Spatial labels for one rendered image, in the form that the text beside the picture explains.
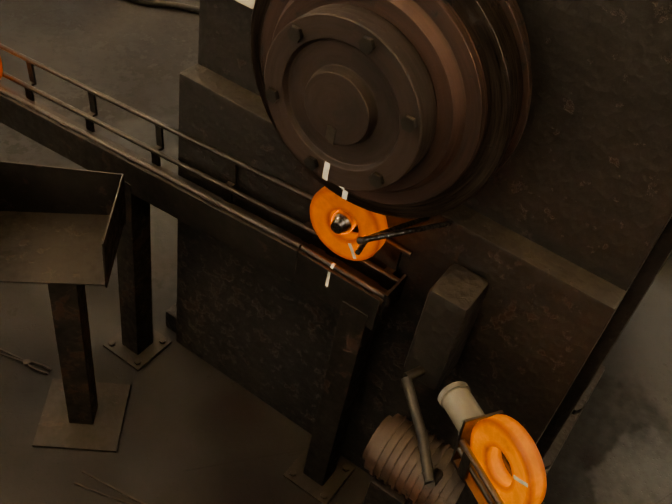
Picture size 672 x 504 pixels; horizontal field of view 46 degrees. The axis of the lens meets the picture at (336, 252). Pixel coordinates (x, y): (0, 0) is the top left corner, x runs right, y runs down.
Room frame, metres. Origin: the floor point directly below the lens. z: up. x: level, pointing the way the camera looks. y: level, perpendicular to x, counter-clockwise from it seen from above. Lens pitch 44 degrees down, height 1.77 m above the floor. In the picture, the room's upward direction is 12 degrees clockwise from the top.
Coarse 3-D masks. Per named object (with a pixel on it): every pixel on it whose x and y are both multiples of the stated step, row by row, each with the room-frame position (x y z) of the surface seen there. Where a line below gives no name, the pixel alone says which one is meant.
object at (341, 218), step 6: (342, 210) 1.08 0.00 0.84; (336, 216) 1.07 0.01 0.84; (342, 216) 1.07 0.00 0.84; (348, 216) 1.07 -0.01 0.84; (336, 222) 1.05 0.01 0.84; (342, 222) 1.06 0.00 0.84; (348, 222) 1.06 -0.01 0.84; (354, 222) 1.07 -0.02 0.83; (336, 228) 1.05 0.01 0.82; (342, 228) 1.05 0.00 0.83; (348, 228) 1.06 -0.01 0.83
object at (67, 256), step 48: (0, 192) 1.16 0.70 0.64; (48, 192) 1.17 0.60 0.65; (96, 192) 1.19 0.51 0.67; (0, 240) 1.07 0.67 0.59; (48, 240) 1.09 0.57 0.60; (96, 240) 1.11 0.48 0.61; (48, 288) 1.05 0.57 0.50; (96, 384) 1.17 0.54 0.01; (48, 432) 1.01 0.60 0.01; (96, 432) 1.03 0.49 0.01
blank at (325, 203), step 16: (320, 192) 1.10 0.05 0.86; (320, 208) 1.10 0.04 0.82; (336, 208) 1.08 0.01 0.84; (352, 208) 1.07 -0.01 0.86; (320, 224) 1.09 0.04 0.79; (368, 224) 1.05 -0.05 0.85; (384, 224) 1.06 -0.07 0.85; (336, 240) 1.08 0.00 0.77; (352, 240) 1.06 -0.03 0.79; (384, 240) 1.06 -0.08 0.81; (352, 256) 1.06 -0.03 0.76; (368, 256) 1.05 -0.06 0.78
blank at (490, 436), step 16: (496, 416) 0.77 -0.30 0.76; (480, 432) 0.76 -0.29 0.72; (496, 432) 0.74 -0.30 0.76; (512, 432) 0.72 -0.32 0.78; (480, 448) 0.75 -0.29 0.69; (496, 448) 0.75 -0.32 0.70; (512, 448) 0.70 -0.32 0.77; (528, 448) 0.70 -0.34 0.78; (496, 464) 0.73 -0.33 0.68; (512, 464) 0.69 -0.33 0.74; (528, 464) 0.68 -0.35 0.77; (496, 480) 0.70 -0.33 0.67; (512, 480) 0.68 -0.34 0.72; (528, 480) 0.66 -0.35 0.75; (544, 480) 0.67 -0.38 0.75; (512, 496) 0.67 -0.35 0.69; (528, 496) 0.65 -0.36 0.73; (544, 496) 0.66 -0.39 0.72
